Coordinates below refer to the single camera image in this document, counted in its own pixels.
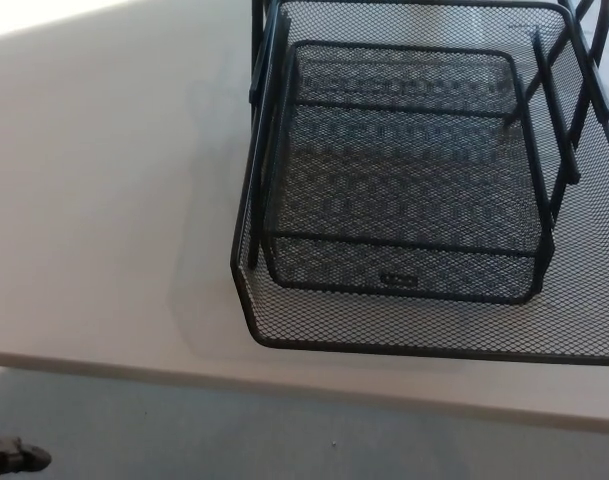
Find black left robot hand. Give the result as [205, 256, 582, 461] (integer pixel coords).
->
[0, 434, 53, 476]

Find large black mesh drawer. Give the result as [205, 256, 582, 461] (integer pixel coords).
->
[227, 0, 609, 365]

